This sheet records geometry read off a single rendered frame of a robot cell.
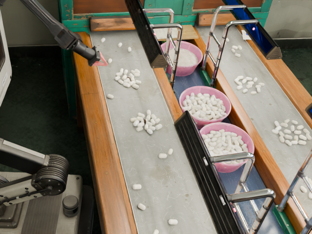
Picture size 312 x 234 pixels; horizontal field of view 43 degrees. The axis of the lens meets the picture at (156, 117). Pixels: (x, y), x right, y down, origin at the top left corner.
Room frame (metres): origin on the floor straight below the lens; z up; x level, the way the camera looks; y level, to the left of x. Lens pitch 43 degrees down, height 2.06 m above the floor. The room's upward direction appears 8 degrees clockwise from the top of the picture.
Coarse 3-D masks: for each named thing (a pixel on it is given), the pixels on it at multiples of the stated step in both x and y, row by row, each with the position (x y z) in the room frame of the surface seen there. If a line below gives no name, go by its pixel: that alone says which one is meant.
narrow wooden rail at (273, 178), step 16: (208, 64) 1.88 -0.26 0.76; (224, 80) 1.74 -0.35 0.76; (240, 112) 1.49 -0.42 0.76; (240, 128) 1.42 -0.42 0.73; (256, 144) 1.28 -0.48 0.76; (256, 160) 1.23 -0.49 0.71; (272, 160) 1.20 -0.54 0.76; (272, 176) 1.11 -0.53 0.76; (288, 208) 0.96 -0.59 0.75; (304, 224) 0.88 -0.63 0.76
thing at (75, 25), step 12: (60, 12) 2.18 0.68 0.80; (264, 12) 2.45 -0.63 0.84; (72, 24) 2.03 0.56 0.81; (84, 24) 2.05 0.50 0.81; (192, 24) 2.29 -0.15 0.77; (264, 24) 2.46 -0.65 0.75; (72, 72) 2.05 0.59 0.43; (72, 84) 2.05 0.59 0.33; (72, 96) 2.05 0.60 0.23; (72, 108) 2.05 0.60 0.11
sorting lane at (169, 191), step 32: (128, 32) 2.14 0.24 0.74; (128, 64) 1.81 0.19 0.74; (128, 96) 1.53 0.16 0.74; (160, 96) 1.57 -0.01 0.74; (128, 128) 1.30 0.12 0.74; (128, 160) 1.11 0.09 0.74; (160, 160) 1.13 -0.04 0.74; (128, 192) 0.94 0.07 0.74; (160, 192) 0.96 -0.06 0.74; (192, 192) 0.98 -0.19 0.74; (160, 224) 0.82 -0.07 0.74; (192, 224) 0.83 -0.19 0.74
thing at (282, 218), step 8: (304, 160) 0.98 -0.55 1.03; (304, 168) 0.97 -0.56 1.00; (296, 176) 0.97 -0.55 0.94; (304, 176) 0.95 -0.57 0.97; (296, 184) 0.96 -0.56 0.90; (288, 192) 0.97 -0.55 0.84; (288, 200) 0.97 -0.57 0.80; (296, 200) 0.93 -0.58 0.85; (280, 208) 0.97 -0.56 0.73; (280, 216) 0.94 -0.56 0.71; (304, 216) 0.86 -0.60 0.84; (280, 224) 0.93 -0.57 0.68; (288, 224) 0.91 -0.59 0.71; (288, 232) 0.88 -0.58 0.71; (304, 232) 0.83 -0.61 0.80
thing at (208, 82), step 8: (216, 8) 1.89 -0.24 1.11; (224, 8) 1.89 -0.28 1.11; (232, 8) 1.91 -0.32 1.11; (240, 8) 1.92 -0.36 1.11; (248, 8) 1.93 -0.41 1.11; (216, 16) 1.88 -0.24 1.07; (232, 24) 1.74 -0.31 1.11; (240, 24) 1.76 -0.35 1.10; (256, 24) 1.78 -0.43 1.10; (224, 32) 1.74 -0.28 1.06; (208, 40) 1.88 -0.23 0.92; (216, 40) 1.81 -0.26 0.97; (224, 40) 1.74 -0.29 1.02; (208, 48) 1.88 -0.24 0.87; (208, 56) 1.85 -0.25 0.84; (216, 64) 1.74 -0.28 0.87; (200, 72) 1.89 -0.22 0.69; (216, 72) 1.73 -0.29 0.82; (208, 80) 1.79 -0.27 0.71
